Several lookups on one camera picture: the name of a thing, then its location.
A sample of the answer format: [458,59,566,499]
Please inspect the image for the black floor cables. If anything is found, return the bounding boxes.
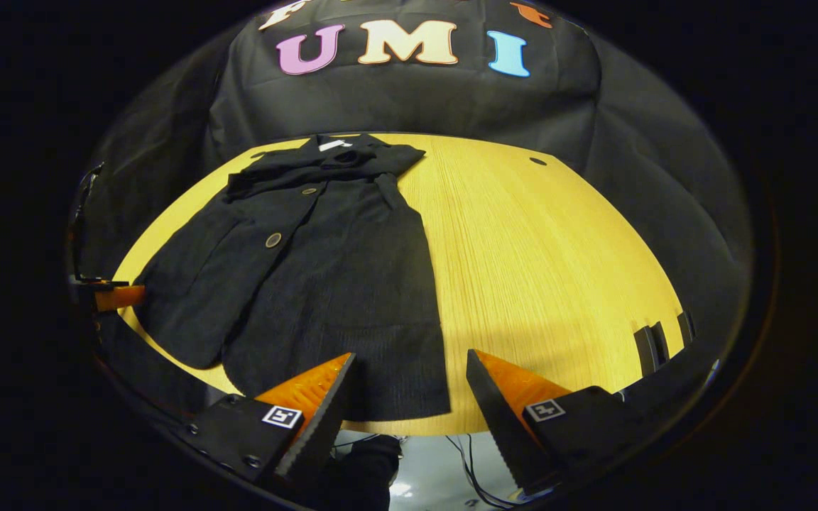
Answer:
[445,434,520,509]

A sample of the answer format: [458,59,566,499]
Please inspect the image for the black backdrop cloth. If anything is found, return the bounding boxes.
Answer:
[75,0,754,341]

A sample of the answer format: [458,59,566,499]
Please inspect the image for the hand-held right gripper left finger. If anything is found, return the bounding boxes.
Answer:
[178,353,356,492]

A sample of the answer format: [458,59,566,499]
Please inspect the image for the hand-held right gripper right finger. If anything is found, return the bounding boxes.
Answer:
[466,348,637,498]

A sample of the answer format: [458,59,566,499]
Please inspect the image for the black button jacket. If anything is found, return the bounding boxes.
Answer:
[132,133,452,421]

